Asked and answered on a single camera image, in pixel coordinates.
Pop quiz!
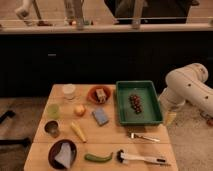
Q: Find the tan eraser block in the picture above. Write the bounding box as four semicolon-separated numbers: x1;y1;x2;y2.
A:
96;89;106;103

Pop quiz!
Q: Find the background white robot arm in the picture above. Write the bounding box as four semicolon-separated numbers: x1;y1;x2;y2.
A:
15;0;34;20

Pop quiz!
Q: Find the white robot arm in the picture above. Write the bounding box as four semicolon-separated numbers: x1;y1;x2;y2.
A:
159;63;213;126

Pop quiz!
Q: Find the green plastic tray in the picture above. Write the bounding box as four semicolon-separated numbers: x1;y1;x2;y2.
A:
116;80;163;126

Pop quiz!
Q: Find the red grape bunch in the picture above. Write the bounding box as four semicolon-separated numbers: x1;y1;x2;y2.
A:
129;94;142;114

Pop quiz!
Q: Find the metal fork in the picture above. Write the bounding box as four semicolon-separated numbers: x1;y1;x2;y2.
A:
129;133;160;142

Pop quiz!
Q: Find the blue sponge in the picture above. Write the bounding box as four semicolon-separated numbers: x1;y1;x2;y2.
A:
92;108;109;126

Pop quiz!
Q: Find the orange bowl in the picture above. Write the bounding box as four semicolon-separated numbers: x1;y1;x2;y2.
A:
87;85;111;104

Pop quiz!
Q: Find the green cucumber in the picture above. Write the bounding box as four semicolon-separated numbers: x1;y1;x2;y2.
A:
84;152;113;163

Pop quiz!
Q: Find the white cup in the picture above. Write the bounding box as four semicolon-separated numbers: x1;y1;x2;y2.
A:
62;84;76;100

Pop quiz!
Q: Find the grey cloth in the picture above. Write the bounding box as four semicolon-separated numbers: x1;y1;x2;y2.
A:
55;143;71;168

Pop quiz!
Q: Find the green cup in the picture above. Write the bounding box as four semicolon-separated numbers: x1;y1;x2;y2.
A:
46;104;59;119

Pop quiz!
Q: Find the metal cup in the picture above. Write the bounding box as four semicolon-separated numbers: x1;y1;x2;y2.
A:
44;121;60;138

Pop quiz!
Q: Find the white handled brush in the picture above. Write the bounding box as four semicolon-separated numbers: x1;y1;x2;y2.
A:
116;150;168;165

